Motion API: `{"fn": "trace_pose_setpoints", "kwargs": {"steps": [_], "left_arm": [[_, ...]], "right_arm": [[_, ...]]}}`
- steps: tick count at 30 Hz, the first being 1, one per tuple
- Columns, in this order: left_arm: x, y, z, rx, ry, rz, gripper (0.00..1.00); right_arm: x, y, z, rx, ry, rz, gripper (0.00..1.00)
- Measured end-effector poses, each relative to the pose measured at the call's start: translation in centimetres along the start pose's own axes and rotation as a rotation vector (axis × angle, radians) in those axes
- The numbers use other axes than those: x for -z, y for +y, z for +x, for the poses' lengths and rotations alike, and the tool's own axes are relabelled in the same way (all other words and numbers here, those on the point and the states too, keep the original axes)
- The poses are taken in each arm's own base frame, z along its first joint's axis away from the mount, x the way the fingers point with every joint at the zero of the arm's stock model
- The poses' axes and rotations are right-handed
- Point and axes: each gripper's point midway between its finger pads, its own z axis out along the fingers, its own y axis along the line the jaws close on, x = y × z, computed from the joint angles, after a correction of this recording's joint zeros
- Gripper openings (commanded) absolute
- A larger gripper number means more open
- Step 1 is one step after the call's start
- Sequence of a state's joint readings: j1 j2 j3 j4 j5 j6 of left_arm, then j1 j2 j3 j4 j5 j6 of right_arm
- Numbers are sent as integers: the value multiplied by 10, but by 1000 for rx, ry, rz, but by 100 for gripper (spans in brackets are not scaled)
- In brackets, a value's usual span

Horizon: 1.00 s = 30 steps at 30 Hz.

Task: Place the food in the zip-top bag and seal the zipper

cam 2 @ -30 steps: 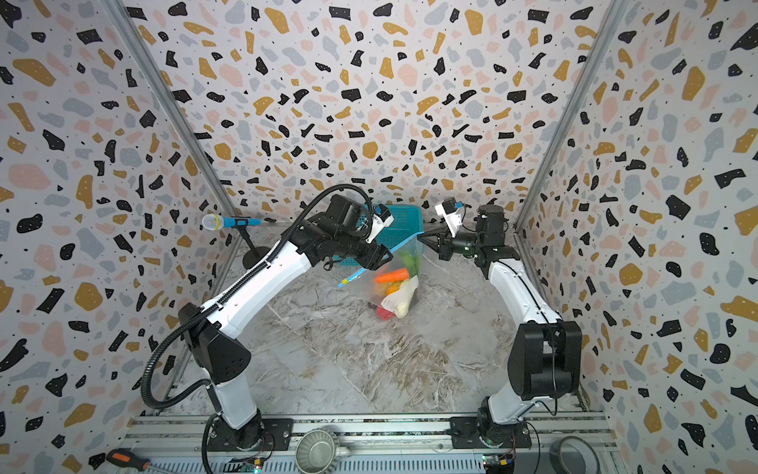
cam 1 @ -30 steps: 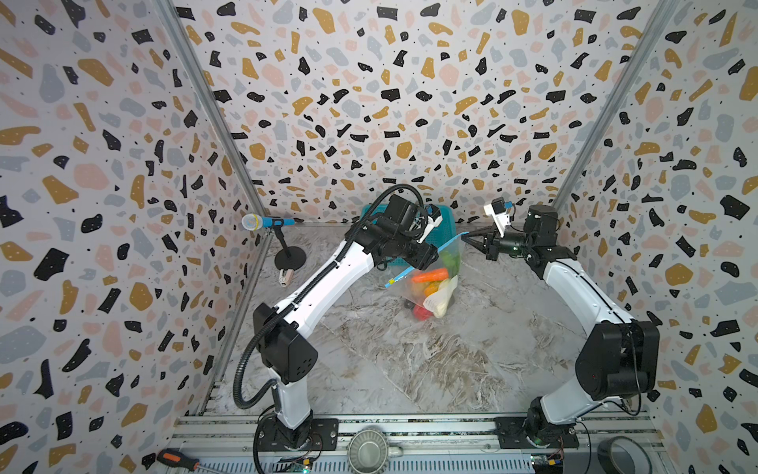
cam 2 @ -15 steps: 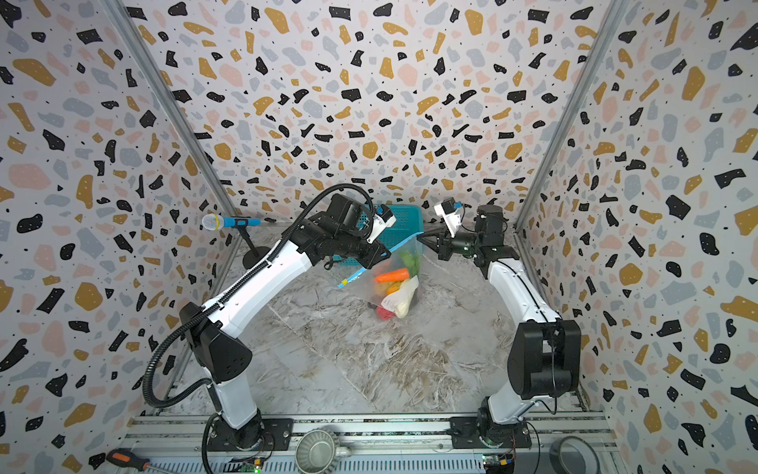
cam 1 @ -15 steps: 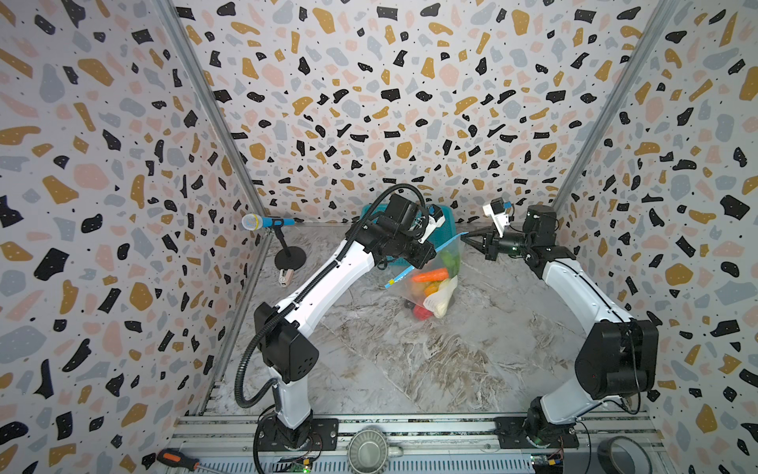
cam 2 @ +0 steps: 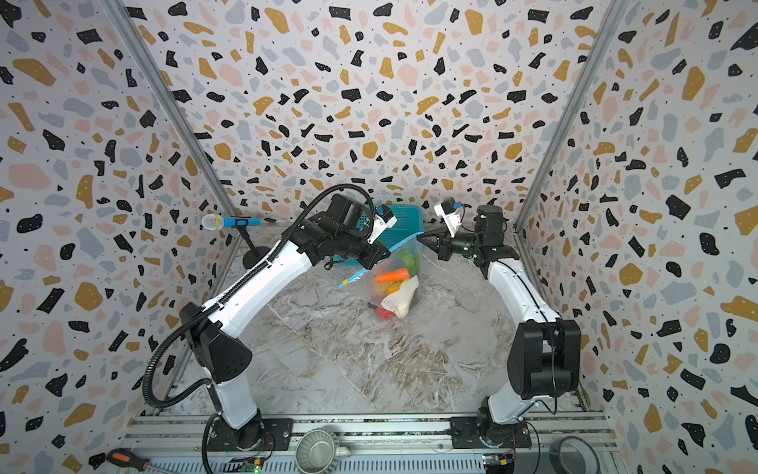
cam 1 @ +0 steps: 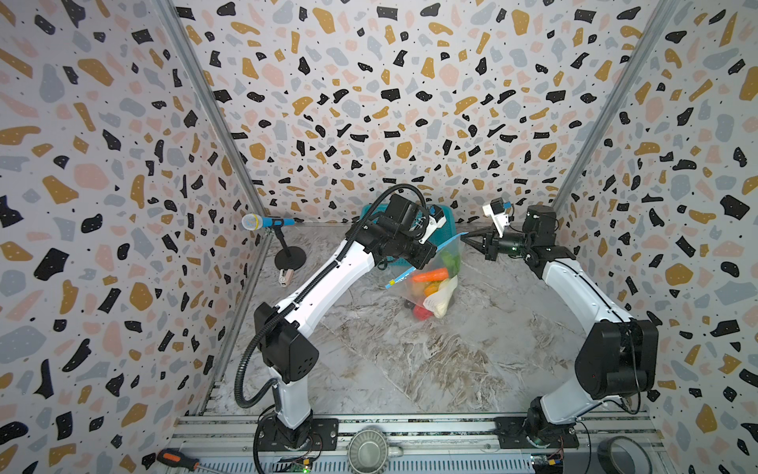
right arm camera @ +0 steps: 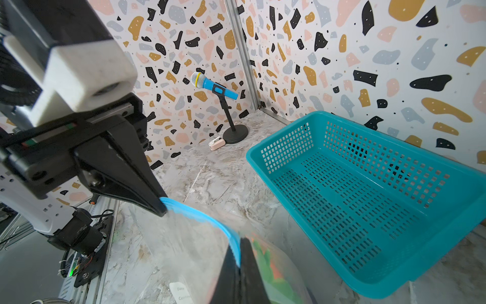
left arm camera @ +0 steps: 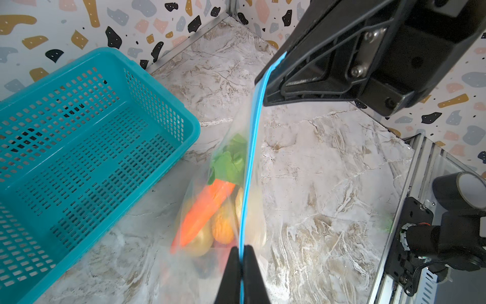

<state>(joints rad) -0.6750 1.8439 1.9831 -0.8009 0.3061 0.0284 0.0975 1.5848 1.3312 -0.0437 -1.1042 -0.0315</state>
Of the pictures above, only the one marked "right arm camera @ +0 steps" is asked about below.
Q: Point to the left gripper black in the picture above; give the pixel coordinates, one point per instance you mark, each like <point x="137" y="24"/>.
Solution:
<point x="103" y="148"/>

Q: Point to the green toy leaf vegetable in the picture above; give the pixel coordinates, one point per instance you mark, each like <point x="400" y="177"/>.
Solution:
<point x="263" y="255"/>

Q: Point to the small pink white device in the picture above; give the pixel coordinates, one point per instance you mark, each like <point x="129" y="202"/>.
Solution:
<point x="216" y="143"/>

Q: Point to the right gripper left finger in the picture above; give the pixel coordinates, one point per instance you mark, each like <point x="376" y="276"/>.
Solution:
<point x="227" y="287"/>

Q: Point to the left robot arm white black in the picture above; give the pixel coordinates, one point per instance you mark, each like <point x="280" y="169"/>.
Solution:
<point x="49" y="216"/>

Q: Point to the aluminium rail frame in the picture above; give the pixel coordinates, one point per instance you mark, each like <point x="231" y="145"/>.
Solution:
<point x="34" y="271"/>

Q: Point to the blue microphone on stand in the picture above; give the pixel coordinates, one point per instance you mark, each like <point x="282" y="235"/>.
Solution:
<point x="235" y="133"/>

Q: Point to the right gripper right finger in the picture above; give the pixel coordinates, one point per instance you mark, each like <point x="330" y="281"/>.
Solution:
<point x="252" y="289"/>

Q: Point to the orange toy carrot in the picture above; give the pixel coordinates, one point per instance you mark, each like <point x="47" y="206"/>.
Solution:
<point x="276" y="277"/>

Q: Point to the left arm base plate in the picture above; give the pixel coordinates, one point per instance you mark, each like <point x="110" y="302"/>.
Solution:
<point x="85" y="259"/>

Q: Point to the clear zip top bag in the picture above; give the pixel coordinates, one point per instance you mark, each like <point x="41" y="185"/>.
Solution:
<point x="189" y="244"/>

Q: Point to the teal plastic basket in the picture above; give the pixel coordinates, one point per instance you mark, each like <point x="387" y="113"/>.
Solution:
<point x="381" y="211"/>

